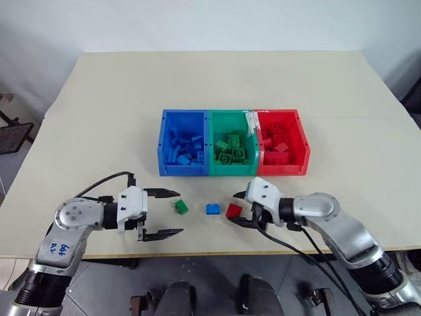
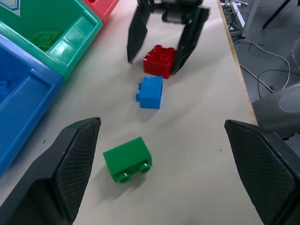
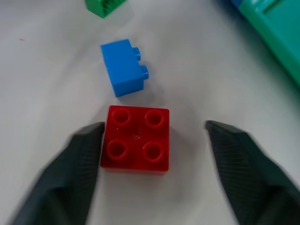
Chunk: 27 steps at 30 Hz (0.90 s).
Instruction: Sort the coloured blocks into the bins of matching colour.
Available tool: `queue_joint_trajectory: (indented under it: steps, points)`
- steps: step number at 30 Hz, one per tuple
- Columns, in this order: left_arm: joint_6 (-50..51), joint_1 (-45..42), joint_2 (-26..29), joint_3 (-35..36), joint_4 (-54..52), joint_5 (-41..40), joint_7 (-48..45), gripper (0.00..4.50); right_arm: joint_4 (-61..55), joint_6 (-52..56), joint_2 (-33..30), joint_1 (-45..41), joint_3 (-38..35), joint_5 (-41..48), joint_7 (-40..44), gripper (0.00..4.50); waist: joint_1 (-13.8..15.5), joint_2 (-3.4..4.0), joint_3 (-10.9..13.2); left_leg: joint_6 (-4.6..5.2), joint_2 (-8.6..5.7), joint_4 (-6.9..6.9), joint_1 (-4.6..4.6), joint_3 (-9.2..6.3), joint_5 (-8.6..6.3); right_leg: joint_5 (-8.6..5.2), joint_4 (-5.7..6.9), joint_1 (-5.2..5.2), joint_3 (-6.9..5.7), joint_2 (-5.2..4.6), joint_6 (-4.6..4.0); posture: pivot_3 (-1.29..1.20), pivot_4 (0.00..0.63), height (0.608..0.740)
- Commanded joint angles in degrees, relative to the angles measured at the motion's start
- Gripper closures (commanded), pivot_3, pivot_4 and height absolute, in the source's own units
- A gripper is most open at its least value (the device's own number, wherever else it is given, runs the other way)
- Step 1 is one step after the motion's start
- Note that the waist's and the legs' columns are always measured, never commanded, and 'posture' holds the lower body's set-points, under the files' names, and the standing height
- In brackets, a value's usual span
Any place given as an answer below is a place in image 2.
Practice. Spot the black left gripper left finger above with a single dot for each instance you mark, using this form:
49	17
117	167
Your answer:
47	178

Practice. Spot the blue plastic bin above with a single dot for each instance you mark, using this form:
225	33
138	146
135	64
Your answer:
25	98

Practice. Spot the black metal floor frame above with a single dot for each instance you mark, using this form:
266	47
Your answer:
234	21

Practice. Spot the dark grey robot body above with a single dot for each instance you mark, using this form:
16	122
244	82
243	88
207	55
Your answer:
279	110

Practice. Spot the grey metal frame post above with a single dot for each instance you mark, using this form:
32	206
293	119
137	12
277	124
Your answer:
254	14

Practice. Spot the red plastic bin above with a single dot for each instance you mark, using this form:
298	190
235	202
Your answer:
103	5

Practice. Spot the green plastic bin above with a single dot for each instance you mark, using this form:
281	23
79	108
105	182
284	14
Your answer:
58	21

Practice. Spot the blue toy building block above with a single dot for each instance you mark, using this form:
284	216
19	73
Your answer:
151	93

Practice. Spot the red toy building block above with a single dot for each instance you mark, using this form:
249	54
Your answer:
158	63

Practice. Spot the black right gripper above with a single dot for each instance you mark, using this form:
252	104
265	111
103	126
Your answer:
173	9

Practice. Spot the black slanted stand leg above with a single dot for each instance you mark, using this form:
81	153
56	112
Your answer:
277	12

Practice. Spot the green toy building block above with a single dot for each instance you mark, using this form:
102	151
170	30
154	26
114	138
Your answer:
125	157
44	38

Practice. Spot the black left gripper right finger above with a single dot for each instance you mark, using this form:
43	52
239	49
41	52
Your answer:
264	168

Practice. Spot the white blue bin label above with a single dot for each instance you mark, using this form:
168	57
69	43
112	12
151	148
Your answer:
10	5

